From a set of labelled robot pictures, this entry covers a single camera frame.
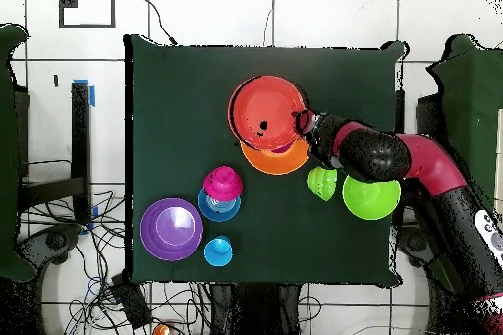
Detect red bowl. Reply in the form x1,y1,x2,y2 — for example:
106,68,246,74
227,75,311,152

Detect large orange bowl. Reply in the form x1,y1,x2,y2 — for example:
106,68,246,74
240,136,312,176

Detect small green bowl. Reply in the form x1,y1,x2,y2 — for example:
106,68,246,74
307,165,339,202

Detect pink bowl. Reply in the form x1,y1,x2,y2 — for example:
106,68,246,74
202,165,244,203

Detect large green bowl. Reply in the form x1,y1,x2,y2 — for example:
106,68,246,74
341,174,402,221

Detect dark green tablecloth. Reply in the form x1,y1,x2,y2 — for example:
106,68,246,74
124,33,406,288

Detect blue bowl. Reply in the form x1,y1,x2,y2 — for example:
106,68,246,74
196,187,242,223

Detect blue cup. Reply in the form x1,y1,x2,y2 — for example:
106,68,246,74
202,235,234,268

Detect grey chair base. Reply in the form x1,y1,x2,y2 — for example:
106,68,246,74
396,226,437,269
15,223,84,267

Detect green clothed side table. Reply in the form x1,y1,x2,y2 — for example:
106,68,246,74
0,23,38,283
425,33,503,210

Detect purple bowl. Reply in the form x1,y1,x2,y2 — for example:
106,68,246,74
140,197,205,262

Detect blue tape strip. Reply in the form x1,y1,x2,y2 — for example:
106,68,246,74
72,78,96,108

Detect black metal stand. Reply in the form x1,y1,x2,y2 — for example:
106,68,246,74
17,81,92,226

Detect black camera cable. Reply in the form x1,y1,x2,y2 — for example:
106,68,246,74
140,0,179,47

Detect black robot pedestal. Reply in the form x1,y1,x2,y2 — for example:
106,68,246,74
209,282,304,335

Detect black cable tangle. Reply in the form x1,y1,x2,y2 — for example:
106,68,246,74
23,189,213,335

